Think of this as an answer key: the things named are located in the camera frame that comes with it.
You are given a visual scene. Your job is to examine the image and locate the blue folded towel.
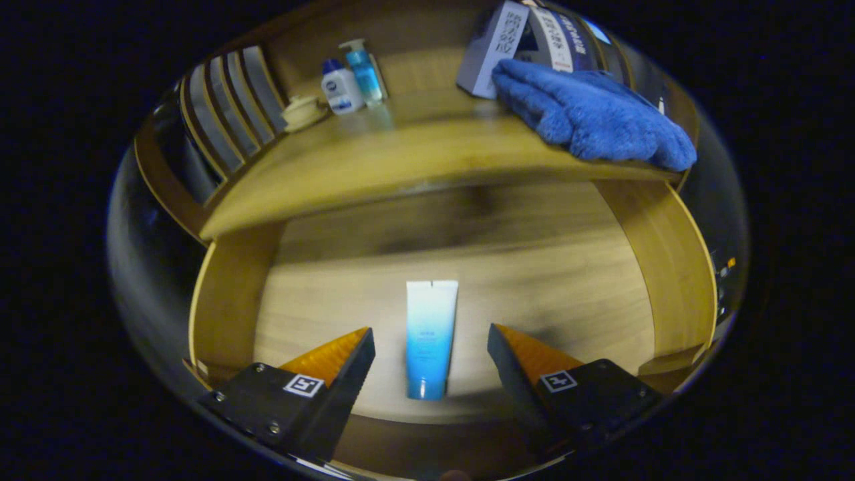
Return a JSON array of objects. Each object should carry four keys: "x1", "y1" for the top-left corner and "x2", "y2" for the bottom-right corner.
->
[{"x1": 492, "y1": 59, "x2": 698, "y2": 172}]

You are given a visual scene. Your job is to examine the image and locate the white bottle with blue cap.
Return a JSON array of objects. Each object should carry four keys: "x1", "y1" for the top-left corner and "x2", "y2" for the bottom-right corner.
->
[{"x1": 321, "y1": 59, "x2": 366, "y2": 116}]

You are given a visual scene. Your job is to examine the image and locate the wooden drawer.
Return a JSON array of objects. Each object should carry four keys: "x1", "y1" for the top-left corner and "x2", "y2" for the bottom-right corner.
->
[{"x1": 189, "y1": 179, "x2": 719, "y2": 480}]

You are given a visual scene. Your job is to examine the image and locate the dark blue book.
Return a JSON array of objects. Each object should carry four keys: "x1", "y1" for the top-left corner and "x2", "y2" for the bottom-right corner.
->
[{"x1": 561, "y1": 10, "x2": 602, "y2": 73}]

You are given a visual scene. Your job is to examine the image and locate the white spine book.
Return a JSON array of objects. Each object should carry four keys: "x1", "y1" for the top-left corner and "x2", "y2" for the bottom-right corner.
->
[{"x1": 528, "y1": 3, "x2": 575, "y2": 73}]

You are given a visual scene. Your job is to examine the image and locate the wooden countertop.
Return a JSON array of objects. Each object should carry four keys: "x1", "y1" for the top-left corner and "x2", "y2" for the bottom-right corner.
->
[{"x1": 200, "y1": 87, "x2": 682, "y2": 241}]

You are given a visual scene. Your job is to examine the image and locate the blue pump bottle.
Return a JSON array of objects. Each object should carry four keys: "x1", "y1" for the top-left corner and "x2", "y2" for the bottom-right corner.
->
[{"x1": 338, "y1": 39, "x2": 388, "y2": 106}]

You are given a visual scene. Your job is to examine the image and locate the blue white tube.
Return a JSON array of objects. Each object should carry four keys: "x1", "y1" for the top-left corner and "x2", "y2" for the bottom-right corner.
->
[{"x1": 405, "y1": 280, "x2": 460, "y2": 401}]

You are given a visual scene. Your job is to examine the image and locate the grey leaning book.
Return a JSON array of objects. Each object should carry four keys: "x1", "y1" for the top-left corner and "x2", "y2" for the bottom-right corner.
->
[{"x1": 456, "y1": 0, "x2": 530, "y2": 100}]

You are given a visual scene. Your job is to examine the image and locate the wooden cabinet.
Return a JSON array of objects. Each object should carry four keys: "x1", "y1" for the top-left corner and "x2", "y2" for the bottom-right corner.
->
[{"x1": 134, "y1": 0, "x2": 702, "y2": 245}]

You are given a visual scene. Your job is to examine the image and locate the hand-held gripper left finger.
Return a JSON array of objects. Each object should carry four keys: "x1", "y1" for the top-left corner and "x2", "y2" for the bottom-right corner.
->
[{"x1": 197, "y1": 327, "x2": 376, "y2": 463}]

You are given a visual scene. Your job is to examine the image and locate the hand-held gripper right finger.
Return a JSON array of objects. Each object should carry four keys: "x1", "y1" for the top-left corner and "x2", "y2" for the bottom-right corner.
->
[{"x1": 487, "y1": 323, "x2": 663, "y2": 462}]

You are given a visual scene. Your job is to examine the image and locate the small beige lidded cup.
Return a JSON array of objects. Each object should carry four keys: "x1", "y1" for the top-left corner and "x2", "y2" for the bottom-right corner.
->
[{"x1": 281, "y1": 95, "x2": 329, "y2": 132}]

